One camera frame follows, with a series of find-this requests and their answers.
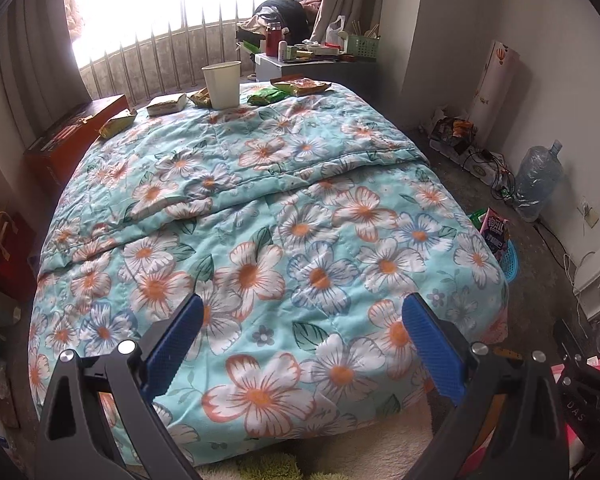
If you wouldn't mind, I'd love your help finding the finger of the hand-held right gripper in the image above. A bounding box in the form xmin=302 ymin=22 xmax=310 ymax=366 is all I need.
xmin=552 ymin=317 xmax=589 ymax=362

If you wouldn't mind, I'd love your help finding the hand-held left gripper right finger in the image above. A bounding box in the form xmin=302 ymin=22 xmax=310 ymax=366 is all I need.
xmin=401 ymin=291 xmax=575 ymax=480

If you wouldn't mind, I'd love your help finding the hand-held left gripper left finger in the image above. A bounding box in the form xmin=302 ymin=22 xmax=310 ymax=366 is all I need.
xmin=34 ymin=292 xmax=206 ymax=480

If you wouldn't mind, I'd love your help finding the blue plastic basket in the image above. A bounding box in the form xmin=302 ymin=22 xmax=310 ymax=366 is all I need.
xmin=499 ymin=237 xmax=521 ymax=281

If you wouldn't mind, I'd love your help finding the printed carton box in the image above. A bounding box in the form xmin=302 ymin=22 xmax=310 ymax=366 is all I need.
xmin=481 ymin=207 xmax=511 ymax=263

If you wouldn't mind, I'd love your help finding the white appliance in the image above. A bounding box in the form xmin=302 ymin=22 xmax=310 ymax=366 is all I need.
xmin=572 ymin=235 xmax=600 ymax=321

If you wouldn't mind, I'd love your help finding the pink printed bag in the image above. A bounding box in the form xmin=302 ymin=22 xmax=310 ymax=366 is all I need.
xmin=480 ymin=360 xmax=600 ymax=480

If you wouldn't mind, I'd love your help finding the large water jug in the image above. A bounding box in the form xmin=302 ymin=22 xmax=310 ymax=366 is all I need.
xmin=512 ymin=140 xmax=563 ymax=223

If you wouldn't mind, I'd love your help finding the floral blue blanket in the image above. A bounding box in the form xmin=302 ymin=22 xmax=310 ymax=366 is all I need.
xmin=27 ymin=80 xmax=511 ymax=466

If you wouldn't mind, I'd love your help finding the red gift bag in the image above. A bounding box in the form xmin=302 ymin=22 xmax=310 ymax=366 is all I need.
xmin=0 ymin=210 xmax=36 ymax=301

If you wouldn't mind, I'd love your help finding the flat white cardboard box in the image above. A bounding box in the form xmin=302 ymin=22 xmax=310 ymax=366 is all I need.
xmin=430 ymin=135 xmax=511 ymax=186

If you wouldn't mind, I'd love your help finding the black orange snack bag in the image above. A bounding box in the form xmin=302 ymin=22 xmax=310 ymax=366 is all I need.
xmin=430 ymin=117 xmax=473 ymax=153

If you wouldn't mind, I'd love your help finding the yellow green snack packet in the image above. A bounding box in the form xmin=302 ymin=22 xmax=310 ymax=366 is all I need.
xmin=98 ymin=112 xmax=137 ymax=140

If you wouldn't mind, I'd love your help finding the orange cardboard box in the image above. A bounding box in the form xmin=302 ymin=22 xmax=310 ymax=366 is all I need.
xmin=24 ymin=95 xmax=131 ymax=186

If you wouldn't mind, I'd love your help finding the small cream box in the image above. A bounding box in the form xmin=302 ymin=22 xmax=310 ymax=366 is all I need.
xmin=146 ymin=94 xmax=187 ymax=117

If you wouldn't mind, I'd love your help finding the tall white printed box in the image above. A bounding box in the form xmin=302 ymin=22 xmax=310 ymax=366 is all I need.
xmin=467 ymin=40 xmax=521 ymax=133

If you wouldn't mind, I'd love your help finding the white paper cup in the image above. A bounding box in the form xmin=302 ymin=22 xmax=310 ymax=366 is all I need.
xmin=201 ymin=61 xmax=242 ymax=110

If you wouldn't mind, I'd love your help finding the small green packet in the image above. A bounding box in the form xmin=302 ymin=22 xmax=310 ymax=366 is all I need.
xmin=246 ymin=85 xmax=287 ymax=107

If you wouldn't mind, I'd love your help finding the orange flat snack packet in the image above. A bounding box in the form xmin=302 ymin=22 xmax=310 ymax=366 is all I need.
xmin=270 ymin=77 xmax=331 ymax=97

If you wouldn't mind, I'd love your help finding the metal window railing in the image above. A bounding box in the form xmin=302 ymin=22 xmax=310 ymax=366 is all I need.
xmin=80 ymin=0 xmax=291 ymax=103

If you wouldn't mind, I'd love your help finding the grey cabinet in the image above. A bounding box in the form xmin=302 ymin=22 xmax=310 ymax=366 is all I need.
xmin=255 ymin=52 xmax=381 ymax=83

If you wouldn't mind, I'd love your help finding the green plastic organiser basket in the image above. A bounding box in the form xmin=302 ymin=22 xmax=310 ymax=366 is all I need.
xmin=347 ymin=35 xmax=381 ymax=58

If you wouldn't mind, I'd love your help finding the red bottle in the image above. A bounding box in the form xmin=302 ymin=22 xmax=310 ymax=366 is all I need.
xmin=265 ymin=22 xmax=286 ymax=58

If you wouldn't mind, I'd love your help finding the black power cable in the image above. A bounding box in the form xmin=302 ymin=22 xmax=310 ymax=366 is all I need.
xmin=532 ymin=220 xmax=581 ymax=271

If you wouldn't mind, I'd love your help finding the tangle of charger cables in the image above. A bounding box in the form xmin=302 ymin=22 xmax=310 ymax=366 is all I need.
xmin=462 ymin=147 xmax=516 ymax=201

